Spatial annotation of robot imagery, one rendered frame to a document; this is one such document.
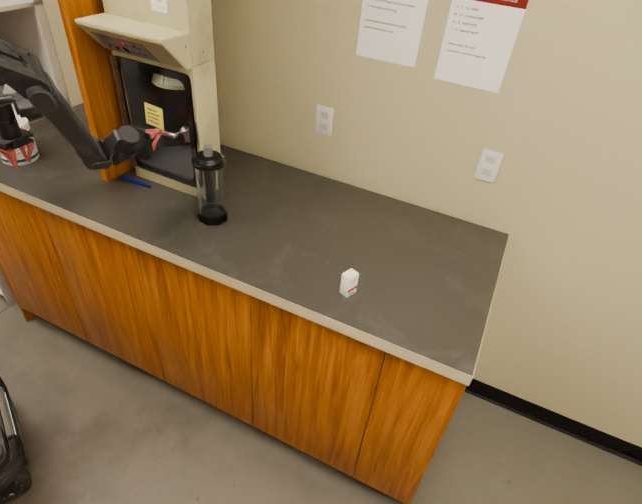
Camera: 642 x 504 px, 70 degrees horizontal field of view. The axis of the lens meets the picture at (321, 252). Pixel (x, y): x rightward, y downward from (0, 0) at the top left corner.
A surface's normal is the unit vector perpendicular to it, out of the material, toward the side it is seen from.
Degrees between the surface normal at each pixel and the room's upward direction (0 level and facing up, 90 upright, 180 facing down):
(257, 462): 0
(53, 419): 0
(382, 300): 1
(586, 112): 90
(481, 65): 90
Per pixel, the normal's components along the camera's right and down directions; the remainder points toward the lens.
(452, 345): 0.08, -0.77
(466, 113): -0.43, 0.55
